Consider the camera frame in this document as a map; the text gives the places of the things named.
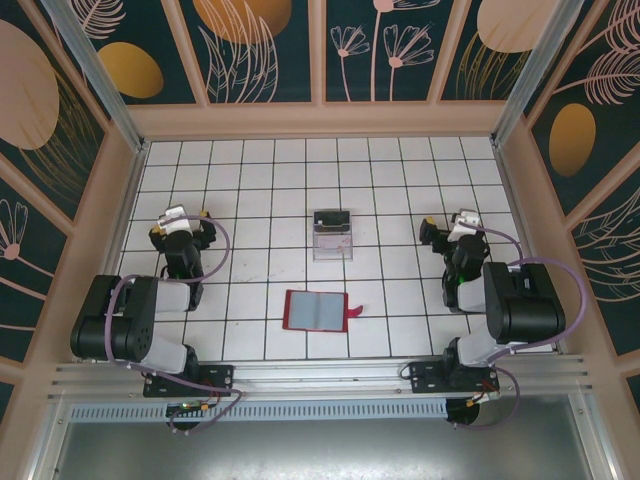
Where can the black VIP card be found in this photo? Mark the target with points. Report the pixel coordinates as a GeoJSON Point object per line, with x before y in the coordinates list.
{"type": "Point", "coordinates": [332, 220]}

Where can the white card with red print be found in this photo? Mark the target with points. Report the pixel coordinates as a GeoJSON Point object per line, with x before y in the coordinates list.
{"type": "Point", "coordinates": [332, 243]}

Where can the red card holder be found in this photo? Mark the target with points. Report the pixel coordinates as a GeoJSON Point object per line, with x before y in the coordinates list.
{"type": "Point", "coordinates": [315, 310]}

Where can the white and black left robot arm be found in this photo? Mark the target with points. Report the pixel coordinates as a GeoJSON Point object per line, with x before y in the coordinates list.
{"type": "Point", "coordinates": [172, 295]}

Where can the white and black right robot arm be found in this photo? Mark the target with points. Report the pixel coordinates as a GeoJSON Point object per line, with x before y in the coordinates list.
{"type": "Point", "coordinates": [525, 305]}

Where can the clear acrylic card stand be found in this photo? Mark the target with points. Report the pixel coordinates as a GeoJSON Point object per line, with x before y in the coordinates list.
{"type": "Point", "coordinates": [332, 257]}

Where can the grey metal sheet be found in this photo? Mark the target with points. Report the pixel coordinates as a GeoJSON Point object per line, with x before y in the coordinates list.
{"type": "Point", "coordinates": [320, 450]}

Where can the aluminium table side rail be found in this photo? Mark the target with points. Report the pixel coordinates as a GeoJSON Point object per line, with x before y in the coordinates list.
{"type": "Point", "coordinates": [519, 215]}
{"type": "Point", "coordinates": [122, 215]}

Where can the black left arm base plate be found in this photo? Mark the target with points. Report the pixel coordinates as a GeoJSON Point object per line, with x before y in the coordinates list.
{"type": "Point", "coordinates": [220, 375]}

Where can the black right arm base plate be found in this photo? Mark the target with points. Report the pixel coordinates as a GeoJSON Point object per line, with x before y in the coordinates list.
{"type": "Point", "coordinates": [425, 375]}

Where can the aluminium mounting rail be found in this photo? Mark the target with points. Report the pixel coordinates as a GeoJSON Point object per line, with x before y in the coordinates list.
{"type": "Point", "coordinates": [320, 372]}

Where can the aluminium frame post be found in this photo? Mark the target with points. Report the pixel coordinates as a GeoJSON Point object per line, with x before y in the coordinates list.
{"type": "Point", "coordinates": [95, 65]}
{"type": "Point", "coordinates": [530, 70]}

